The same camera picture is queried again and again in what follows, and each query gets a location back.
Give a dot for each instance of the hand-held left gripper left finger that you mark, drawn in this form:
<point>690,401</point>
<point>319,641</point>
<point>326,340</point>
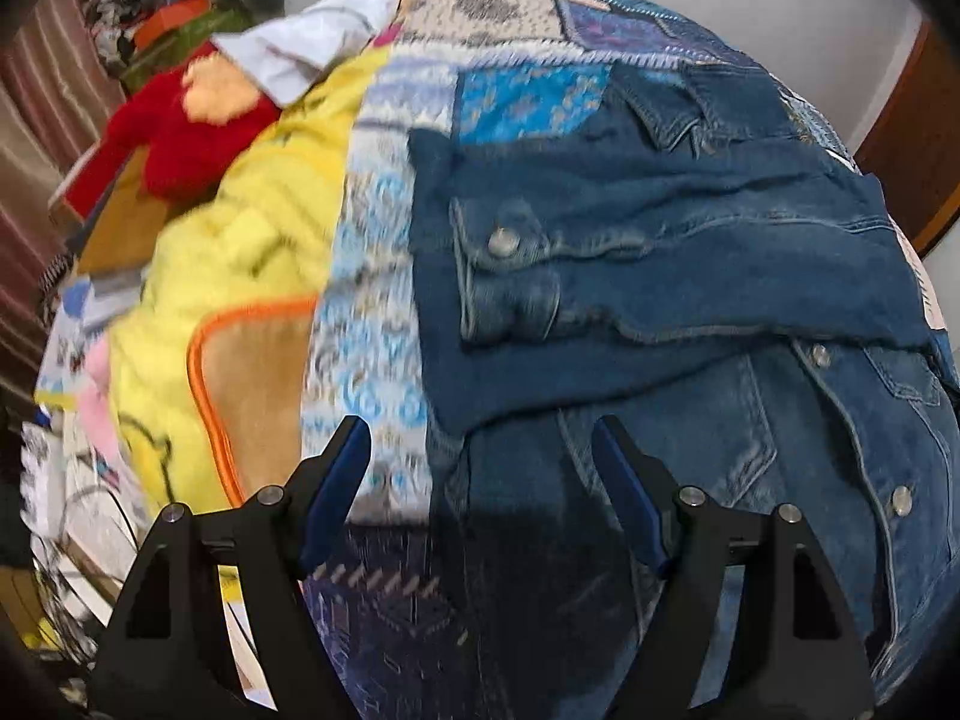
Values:
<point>334,484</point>

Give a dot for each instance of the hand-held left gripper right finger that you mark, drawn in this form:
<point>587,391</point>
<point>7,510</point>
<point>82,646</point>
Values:
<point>630,484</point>

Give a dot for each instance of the blue denim jacket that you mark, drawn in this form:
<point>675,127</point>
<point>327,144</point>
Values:
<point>675,240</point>

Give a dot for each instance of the blue patchwork bedspread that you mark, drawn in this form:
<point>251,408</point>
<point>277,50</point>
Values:
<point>375,330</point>

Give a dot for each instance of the pink plush toy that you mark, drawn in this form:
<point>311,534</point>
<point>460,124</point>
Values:
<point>97,397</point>

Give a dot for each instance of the yellow blanket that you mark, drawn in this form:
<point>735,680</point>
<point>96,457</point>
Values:
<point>247,225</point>

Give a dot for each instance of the pile of books and papers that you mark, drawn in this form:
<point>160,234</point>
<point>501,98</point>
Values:
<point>75,322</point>

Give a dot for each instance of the red plush toy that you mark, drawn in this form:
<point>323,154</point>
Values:
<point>172,142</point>

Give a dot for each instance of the wooden wardrobe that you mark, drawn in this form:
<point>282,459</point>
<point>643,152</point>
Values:
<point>915,135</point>

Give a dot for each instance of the brown striped curtain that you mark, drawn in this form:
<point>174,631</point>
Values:
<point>37,127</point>

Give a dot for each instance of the green patterned box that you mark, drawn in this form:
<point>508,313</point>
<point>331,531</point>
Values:
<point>187,36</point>

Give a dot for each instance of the orange box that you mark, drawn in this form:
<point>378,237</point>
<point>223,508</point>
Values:
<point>169,19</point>

